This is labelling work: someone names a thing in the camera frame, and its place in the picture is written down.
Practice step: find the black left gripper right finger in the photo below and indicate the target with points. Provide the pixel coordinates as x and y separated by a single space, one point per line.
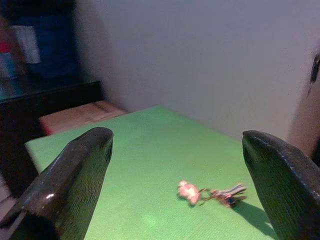
285 185

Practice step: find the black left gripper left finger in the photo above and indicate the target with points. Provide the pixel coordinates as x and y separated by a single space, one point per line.
72 180

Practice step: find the bunch of keys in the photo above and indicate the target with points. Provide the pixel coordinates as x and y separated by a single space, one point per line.
226 196

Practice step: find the brown cardboard box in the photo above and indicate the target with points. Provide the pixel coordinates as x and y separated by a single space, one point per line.
77 118

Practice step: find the black low shelf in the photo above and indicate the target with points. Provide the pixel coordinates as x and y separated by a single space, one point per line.
32 112

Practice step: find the green table mat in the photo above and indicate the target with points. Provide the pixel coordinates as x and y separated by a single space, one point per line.
155 160

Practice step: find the blue hanging garment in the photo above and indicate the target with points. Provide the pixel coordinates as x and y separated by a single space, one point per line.
53 45

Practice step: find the white cloth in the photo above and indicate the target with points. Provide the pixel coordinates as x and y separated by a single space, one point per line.
27 45

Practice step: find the black wall hook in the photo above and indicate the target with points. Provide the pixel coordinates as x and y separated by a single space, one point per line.
314 68

